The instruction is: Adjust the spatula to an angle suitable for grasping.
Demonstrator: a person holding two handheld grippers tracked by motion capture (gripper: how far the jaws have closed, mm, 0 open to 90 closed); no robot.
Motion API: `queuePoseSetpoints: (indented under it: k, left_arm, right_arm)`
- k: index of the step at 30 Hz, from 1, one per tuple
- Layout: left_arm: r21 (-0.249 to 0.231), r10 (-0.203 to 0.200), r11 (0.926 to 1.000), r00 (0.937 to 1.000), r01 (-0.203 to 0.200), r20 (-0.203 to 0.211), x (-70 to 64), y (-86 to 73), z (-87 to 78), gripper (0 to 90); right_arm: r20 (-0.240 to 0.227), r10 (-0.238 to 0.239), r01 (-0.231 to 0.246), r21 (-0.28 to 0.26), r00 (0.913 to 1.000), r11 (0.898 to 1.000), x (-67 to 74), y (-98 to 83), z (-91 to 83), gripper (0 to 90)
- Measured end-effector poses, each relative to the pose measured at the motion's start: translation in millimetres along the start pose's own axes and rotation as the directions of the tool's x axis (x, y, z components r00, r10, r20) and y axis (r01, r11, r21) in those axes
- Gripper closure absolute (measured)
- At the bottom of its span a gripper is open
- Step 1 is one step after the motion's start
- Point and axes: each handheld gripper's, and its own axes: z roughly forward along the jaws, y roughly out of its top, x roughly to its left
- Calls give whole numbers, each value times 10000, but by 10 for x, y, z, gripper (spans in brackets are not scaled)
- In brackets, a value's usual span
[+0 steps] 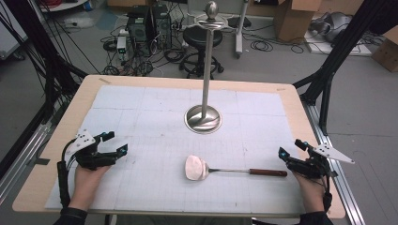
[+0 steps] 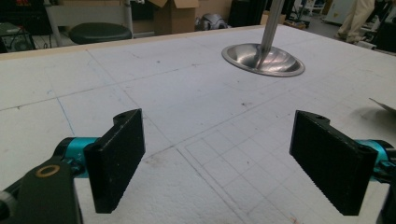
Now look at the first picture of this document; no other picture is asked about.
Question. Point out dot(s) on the black computer tower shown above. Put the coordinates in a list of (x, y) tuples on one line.
[(147, 26)]

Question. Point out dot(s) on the person's left hand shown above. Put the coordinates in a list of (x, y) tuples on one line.
[(87, 182)]

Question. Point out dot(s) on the white metal floor stand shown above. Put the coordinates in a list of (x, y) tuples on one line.
[(239, 28)]

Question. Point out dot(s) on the white power adapter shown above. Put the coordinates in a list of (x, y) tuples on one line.
[(121, 45)]

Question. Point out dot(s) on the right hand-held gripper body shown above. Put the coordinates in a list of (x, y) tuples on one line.
[(314, 165)]

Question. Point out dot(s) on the silver metal utensil stand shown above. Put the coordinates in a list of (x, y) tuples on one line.
[(206, 93)]

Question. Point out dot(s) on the white gridded mat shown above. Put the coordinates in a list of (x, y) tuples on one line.
[(162, 175)]

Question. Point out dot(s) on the black tape strip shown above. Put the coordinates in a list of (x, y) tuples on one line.
[(42, 161)]

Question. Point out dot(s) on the aluminium rail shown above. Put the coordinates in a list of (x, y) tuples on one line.
[(338, 175), (18, 162)]

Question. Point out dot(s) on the black metal frame post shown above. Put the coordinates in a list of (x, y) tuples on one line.
[(338, 53), (34, 40)]

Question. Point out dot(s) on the large open cardboard box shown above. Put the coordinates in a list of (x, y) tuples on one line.
[(292, 22)]

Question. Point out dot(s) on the black round stool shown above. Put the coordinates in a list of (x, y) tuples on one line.
[(200, 39)]

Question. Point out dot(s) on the person's right hand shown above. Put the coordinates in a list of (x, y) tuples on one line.
[(309, 192)]

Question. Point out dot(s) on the small cardboard box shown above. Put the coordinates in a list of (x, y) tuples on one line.
[(386, 51)]

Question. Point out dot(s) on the grey bag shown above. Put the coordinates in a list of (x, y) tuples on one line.
[(333, 26)]

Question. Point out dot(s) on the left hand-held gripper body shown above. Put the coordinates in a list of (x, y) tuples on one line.
[(89, 157)]

